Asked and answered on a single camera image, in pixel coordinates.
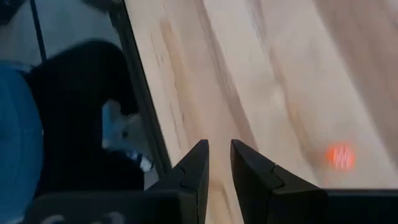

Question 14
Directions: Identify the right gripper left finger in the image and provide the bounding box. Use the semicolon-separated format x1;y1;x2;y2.
23;139;210;224

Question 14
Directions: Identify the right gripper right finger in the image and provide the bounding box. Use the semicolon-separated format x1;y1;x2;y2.
229;139;398;224

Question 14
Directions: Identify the orange-red translucent die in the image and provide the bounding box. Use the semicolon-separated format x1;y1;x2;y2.
325;142;357;172

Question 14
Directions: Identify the white crumpled object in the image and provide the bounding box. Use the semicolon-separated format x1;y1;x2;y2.
101;98;155;174

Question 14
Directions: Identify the black bulky object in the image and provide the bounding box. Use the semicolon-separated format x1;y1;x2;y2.
24;39;147;192

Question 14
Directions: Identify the blue rounded object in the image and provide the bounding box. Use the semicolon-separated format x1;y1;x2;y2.
0;60;44;224

